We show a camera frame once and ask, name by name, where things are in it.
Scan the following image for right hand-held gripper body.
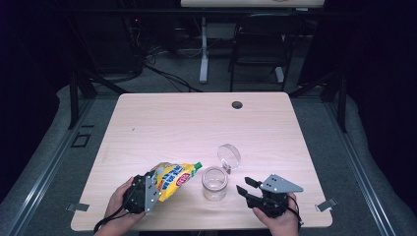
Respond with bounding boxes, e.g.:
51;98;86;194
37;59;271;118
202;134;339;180
245;173;304;219

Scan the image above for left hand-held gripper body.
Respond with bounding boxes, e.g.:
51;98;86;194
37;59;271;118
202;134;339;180
122;170;161;214

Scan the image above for yellow seasoning pouch green cap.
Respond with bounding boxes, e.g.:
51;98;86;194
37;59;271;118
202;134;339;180
152;161;204;203

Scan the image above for clear jar with hinged lid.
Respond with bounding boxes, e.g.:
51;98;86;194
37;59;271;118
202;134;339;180
201;143;242;202

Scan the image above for person's right hand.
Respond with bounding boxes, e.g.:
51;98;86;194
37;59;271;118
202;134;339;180
252;193;301;236

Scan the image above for person's left hand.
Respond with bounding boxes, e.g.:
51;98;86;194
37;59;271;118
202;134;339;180
94;176;147;236

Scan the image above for grey tape piece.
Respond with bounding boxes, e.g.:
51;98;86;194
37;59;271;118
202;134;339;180
315;198;337;212
66;203;90;212

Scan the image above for black metal stand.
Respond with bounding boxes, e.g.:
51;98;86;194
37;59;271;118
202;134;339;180
288;70;348;134
67;65;129;131

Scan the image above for white desk leg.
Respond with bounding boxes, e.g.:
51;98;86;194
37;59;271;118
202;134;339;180
199;17;209;85

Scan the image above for dark computer tower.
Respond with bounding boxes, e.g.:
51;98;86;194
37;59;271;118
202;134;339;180
82;16;141;74

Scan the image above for black folding chair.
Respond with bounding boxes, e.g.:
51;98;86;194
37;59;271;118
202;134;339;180
228;13;306;92

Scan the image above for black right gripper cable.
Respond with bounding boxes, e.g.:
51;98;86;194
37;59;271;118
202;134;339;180
288;195;305;228

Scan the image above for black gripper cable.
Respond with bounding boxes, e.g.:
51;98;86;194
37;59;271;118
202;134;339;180
288;195;305;228
92;196;133;234

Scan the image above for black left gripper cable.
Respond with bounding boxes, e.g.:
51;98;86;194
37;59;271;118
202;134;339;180
92;196;133;234

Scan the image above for black floor outlet frame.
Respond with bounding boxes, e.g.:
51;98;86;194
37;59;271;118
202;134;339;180
70;132;92;148

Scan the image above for aluminium floor rail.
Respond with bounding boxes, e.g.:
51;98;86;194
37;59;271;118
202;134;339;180
324;97;397;236
6;97;96;236

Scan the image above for black floor cables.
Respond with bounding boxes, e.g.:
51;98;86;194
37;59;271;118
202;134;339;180
144;63;205;93

